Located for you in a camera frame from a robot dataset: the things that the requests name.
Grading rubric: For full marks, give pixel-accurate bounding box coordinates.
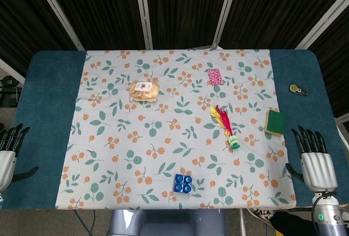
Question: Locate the grey robot torso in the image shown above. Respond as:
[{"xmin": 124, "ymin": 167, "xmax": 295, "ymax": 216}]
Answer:
[{"xmin": 109, "ymin": 209, "xmax": 227, "ymax": 236}]

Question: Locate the white table leg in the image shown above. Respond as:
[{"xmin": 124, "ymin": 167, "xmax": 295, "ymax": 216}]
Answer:
[{"xmin": 239, "ymin": 208, "xmax": 246, "ymax": 236}]

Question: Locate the blue bottle four-pack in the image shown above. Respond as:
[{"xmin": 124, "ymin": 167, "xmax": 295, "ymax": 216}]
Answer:
[{"xmin": 173, "ymin": 173, "xmax": 194, "ymax": 194}]

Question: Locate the yellow black correction tape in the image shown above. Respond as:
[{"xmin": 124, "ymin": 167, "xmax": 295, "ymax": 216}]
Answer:
[{"xmin": 288, "ymin": 84, "xmax": 310, "ymax": 96}]

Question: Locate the blue cable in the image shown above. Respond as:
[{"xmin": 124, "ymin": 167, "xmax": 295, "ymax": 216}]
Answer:
[{"xmin": 74, "ymin": 209, "xmax": 96, "ymax": 236}]

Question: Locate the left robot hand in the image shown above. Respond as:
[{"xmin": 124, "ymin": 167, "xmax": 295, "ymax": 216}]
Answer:
[{"xmin": 0, "ymin": 123, "xmax": 40, "ymax": 193}]

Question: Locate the pink patterned card pack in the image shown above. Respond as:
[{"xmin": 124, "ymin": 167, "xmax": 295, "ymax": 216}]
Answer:
[{"xmin": 207, "ymin": 68, "xmax": 225, "ymax": 86}]

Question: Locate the green yellow sponge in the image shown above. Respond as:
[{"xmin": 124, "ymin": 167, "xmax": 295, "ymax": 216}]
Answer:
[{"xmin": 264, "ymin": 110, "xmax": 286, "ymax": 138}]

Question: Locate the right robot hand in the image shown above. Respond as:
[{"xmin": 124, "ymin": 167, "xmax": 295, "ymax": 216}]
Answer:
[{"xmin": 285, "ymin": 126, "xmax": 338, "ymax": 193}]

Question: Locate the clear bag of snacks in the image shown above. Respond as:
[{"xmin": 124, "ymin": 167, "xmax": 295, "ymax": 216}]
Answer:
[{"xmin": 129, "ymin": 80, "xmax": 160, "ymax": 103}]

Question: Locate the colourful feather shuttlecock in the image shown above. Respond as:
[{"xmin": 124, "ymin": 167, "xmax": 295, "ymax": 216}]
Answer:
[{"xmin": 209, "ymin": 105, "xmax": 241, "ymax": 152}]

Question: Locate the black white shoe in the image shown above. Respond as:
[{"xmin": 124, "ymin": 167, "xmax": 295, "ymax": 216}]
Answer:
[{"xmin": 248, "ymin": 208, "xmax": 276, "ymax": 223}]

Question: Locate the floral tablecloth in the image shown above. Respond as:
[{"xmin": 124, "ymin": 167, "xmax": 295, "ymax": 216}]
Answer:
[{"xmin": 55, "ymin": 49, "xmax": 297, "ymax": 210}]

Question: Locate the blue felt table cover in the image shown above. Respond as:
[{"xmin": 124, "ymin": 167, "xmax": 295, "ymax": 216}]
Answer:
[{"xmin": 1, "ymin": 50, "xmax": 342, "ymax": 210}]

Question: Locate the white partition frame post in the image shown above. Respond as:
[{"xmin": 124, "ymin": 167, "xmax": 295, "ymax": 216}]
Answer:
[
  {"xmin": 133, "ymin": 0, "xmax": 153, "ymax": 50},
  {"xmin": 211, "ymin": 0, "xmax": 241, "ymax": 50},
  {"xmin": 0, "ymin": 58, "xmax": 26, "ymax": 84},
  {"xmin": 296, "ymin": 0, "xmax": 349, "ymax": 50},
  {"xmin": 31, "ymin": 0, "xmax": 85, "ymax": 51}
]

